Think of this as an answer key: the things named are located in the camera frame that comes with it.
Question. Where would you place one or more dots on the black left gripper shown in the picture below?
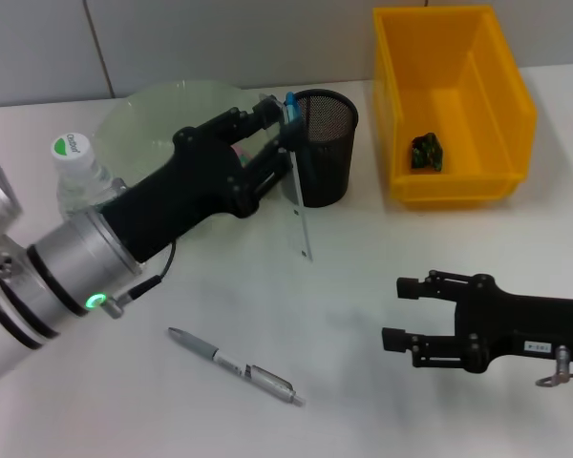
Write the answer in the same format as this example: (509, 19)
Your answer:
(181, 200)

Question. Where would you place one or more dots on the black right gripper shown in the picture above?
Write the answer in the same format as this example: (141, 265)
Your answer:
(530, 324)

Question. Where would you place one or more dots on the blue scissors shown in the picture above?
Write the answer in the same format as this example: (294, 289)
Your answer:
(292, 107)

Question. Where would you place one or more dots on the transparent plastic ruler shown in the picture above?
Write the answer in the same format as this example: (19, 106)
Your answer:
(301, 234)

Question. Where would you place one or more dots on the green plastic wrapper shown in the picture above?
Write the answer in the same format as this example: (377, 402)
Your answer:
(427, 152)

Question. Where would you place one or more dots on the clear green-label water bottle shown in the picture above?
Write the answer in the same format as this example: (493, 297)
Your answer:
(76, 181)

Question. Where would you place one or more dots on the black mesh pen holder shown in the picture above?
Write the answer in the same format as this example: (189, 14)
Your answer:
(329, 143)

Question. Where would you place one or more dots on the translucent green fruit plate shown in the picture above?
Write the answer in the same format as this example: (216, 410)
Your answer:
(138, 119)

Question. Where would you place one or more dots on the grey white pen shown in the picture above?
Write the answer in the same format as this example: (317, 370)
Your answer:
(234, 365)

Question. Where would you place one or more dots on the yellow plastic bin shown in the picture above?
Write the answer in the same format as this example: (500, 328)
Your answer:
(451, 95)

